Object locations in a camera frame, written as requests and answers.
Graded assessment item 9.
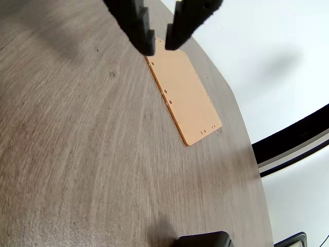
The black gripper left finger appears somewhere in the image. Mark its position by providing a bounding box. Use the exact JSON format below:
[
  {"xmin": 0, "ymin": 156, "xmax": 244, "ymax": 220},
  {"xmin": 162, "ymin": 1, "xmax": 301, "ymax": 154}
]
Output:
[{"xmin": 102, "ymin": 0, "xmax": 156, "ymax": 57}]

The black-rimmed grey box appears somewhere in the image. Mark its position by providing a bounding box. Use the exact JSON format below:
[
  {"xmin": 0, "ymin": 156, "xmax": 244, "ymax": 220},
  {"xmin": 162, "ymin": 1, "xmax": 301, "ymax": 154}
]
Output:
[{"xmin": 273, "ymin": 231, "xmax": 308, "ymax": 247}]

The orange square board with holes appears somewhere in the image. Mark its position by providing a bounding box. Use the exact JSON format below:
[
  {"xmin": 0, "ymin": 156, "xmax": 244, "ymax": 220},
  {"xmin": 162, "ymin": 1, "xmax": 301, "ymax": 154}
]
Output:
[{"xmin": 145, "ymin": 37, "xmax": 223, "ymax": 147}]

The black U-shaped block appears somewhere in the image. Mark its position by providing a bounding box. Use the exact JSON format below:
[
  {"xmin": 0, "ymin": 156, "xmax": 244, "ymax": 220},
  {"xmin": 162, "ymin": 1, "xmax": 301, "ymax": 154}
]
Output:
[{"xmin": 176, "ymin": 231, "xmax": 232, "ymax": 247}]

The black baseboard strip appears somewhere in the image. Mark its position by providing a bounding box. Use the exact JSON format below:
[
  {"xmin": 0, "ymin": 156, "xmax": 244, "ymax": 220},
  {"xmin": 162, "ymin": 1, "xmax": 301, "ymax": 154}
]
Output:
[{"xmin": 251, "ymin": 103, "xmax": 329, "ymax": 178}]

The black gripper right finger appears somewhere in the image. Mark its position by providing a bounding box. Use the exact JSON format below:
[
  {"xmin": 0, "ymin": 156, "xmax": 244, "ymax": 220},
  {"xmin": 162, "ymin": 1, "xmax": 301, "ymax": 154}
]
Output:
[{"xmin": 164, "ymin": 0, "xmax": 224, "ymax": 51}]

